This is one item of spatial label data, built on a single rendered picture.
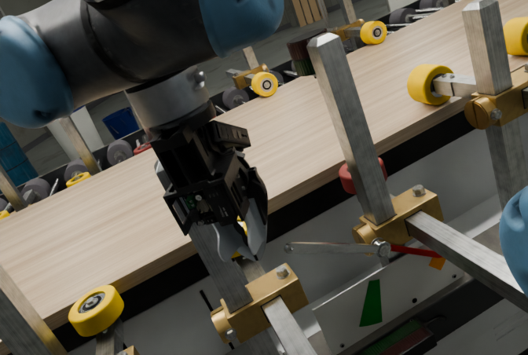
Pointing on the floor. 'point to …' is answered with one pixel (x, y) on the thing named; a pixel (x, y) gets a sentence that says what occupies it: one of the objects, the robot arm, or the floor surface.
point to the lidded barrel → (80, 115)
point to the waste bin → (121, 122)
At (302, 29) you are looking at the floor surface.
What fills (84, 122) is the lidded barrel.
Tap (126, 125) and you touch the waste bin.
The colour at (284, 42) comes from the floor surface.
